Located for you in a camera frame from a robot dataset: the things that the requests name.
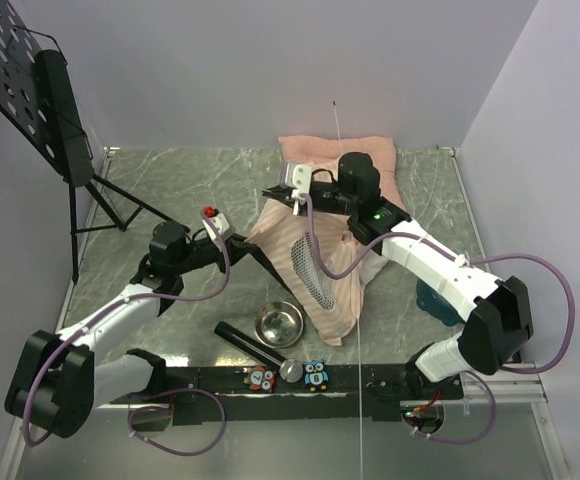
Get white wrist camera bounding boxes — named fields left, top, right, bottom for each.
left=202, top=206, right=235, bottom=247
left=280, top=162, right=312, bottom=216

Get steel pet bowl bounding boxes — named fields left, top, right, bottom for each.
left=254, top=301, right=304, bottom=348

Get red owl number tile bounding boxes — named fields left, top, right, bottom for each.
left=243, top=366, right=276, bottom=393

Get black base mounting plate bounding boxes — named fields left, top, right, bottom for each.
left=97, top=363, right=464, bottom=427

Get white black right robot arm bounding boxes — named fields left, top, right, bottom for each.
left=262, top=152, right=533, bottom=399

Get white fibreglass tent pole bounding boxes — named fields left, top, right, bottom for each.
left=332, top=99, right=364, bottom=480

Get black music stand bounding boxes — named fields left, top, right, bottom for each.
left=0, top=1, right=170, bottom=282

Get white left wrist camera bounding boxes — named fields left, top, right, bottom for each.
left=202, top=206, right=235, bottom=247

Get black handheld microphone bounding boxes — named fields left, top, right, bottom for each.
left=214, top=321, right=304, bottom=383

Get pink pet cushion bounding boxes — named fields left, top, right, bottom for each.
left=278, top=135, right=405, bottom=210

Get teal pet feeder toy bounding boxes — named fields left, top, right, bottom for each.
left=416, top=280, right=465, bottom=327

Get aluminium frame rail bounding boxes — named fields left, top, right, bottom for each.
left=460, top=371, right=548, bottom=404

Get blue owl number tile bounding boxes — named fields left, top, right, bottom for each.
left=303, top=360, right=329, bottom=392

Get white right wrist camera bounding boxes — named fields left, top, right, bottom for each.
left=280, top=162, right=312, bottom=216

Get pink striped pet tent fabric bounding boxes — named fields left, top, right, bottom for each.
left=248, top=200, right=387, bottom=346

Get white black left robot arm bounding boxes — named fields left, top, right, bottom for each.
left=4, top=221, right=281, bottom=438

